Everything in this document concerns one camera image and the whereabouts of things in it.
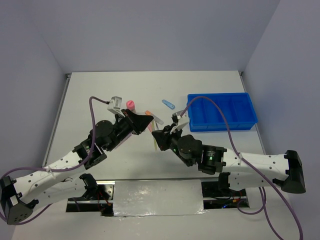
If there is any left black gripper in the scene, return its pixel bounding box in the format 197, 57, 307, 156
106, 109, 154, 152

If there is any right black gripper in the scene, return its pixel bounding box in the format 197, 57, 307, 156
152, 122, 193, 166

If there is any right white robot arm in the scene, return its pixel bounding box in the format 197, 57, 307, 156
152, 125, 306, 196

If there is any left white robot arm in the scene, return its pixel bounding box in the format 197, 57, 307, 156
0, 109, 154, 226

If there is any pink correction tape stick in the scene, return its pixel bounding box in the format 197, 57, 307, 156
147, 121, 155, 133

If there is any pink capped glue bottle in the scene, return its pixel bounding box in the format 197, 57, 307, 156
126, 100, 136, 113

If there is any orange capped clear tube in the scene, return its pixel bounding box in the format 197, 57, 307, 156
145, 110, 164, 125

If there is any light blue eraser stick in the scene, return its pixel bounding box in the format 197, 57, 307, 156
162, 99, 175, 110

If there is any blue divided plastic bin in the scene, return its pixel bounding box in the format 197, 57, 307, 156
186, 92, 259, 132

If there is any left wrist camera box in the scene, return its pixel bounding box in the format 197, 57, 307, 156
107, 96, 122, 115

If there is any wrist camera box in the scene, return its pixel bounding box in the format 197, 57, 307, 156
107, 96, 122, 115
170, 111, 190, 134

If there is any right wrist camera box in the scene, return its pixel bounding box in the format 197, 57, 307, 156
170, 111, 190, 134

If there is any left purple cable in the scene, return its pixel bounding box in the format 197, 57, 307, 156
0, 96, 111, 223

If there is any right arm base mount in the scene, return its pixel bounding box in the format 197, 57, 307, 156
201, 180, 249, 210

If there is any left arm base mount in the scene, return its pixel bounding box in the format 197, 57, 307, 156
66, 173, 115, 217

